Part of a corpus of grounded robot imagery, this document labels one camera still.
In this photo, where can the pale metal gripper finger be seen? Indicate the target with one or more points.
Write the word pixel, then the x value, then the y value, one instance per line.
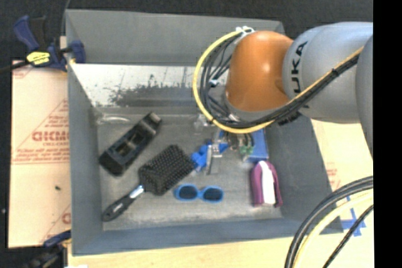
pixel 217 157
pixel 209 161

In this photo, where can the blue flat box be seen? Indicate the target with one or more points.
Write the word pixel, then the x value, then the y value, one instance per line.
pixel 261 146

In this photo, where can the clear plastic thing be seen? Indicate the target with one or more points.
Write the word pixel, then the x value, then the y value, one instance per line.
pixel 110 118
pixel 202 122

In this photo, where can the blue sunglasses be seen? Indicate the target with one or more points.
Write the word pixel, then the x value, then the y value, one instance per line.
pixel 188 192

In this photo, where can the black hairbrush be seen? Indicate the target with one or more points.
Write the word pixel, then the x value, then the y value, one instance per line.
pixel 165 169

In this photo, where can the purple and white cloth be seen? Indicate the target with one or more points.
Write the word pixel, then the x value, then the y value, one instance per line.
pixel 267 185

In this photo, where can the grey metal bin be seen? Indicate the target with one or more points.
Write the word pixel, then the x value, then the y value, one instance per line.
pixel 176 222

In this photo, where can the black plastic flat holder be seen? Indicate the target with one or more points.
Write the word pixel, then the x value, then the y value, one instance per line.
pixel 130 144

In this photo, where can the brown cardboard board red print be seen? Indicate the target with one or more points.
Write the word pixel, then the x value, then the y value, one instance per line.
pixel 37 122

